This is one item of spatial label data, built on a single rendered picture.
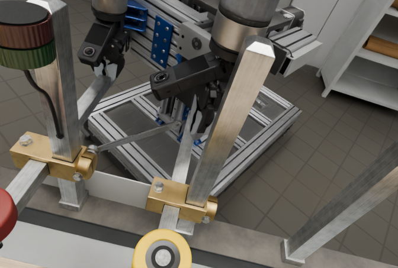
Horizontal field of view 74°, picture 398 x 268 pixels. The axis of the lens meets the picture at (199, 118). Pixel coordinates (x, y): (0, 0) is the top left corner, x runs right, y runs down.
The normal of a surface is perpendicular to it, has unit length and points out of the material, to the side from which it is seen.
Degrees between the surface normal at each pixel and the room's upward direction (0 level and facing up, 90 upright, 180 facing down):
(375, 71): 90
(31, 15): 0
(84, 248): 0
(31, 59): 90
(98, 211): 0
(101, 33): 29
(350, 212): 90
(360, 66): 90
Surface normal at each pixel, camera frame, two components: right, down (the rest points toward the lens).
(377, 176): -0.96, -0.26
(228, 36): -0.54, 0.47
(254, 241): 0.23, -0.72
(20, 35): 0.47, 0.67
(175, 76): -0.28, -0.66
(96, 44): 0.11, -0.33
